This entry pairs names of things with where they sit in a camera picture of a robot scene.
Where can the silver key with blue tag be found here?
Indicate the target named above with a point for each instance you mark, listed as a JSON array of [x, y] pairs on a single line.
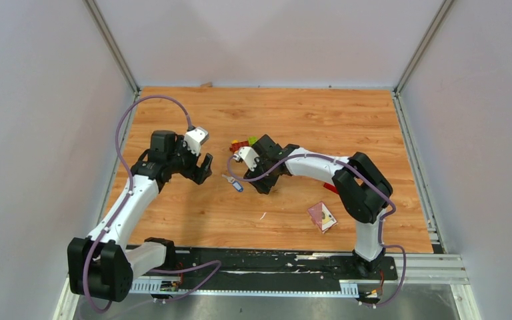
[[235, 184]]

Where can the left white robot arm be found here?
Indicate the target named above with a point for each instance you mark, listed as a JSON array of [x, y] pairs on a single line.
[[100, 265]]

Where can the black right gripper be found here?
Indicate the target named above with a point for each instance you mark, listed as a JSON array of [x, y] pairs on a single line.
[[264, 186]]

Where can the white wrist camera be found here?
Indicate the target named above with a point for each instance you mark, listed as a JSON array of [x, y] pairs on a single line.
[[247, 155], [194, 139]]

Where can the red toy window brick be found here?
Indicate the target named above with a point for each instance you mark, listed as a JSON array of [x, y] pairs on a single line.
[[331, 187]]

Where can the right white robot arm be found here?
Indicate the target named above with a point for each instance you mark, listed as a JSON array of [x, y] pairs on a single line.
[[363, 190]]

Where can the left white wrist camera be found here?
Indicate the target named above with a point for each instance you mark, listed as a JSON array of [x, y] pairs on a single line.
[[194, 139]]

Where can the red patterned card box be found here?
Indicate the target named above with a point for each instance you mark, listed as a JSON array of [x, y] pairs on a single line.
[[321, 217]]

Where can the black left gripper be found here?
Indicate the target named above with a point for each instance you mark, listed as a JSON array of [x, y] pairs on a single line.
[[194, 173]]

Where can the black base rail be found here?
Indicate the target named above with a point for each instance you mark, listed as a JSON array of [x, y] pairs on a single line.
[[272, 270]]

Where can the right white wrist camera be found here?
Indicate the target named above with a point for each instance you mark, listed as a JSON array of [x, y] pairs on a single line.
[[247, 155]]

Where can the toy brick car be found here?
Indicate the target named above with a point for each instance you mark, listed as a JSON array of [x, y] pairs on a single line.
[[236, 144]]

